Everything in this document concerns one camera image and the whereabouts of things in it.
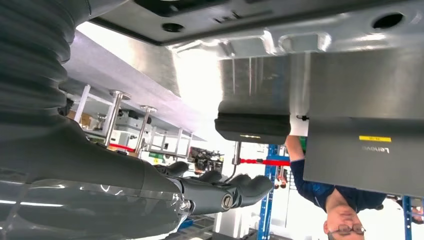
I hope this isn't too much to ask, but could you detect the stamped silver metal plate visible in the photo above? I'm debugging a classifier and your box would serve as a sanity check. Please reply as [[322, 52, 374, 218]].
[[167, 0, 424, 61]]

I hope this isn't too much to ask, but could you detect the person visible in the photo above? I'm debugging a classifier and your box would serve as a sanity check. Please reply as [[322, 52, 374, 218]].
[[284, 134, 388, 240]]

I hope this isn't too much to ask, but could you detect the white frame shelving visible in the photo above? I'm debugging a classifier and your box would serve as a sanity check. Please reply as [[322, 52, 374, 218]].
[[73, 84, 194, 160]]

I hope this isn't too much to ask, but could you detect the stainless steel workbench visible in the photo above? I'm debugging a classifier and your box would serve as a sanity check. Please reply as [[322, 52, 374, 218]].
[[59, 19, 424, 133]]

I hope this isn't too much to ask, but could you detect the red barrier belt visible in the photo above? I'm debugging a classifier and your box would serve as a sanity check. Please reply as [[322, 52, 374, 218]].
[[108, 143, 137, 154], [239, 158, 291, 167]]

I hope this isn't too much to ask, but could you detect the chrome stanchion post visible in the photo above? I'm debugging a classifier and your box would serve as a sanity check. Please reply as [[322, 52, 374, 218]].
[[135, 105, 158, 155], [231, 141, 243, 166], [104, 90, 132, 147]]

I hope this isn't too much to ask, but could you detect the grey Lenovo computer case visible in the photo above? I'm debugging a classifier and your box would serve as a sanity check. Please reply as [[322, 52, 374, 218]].
[[303, 115, 424, 199]]

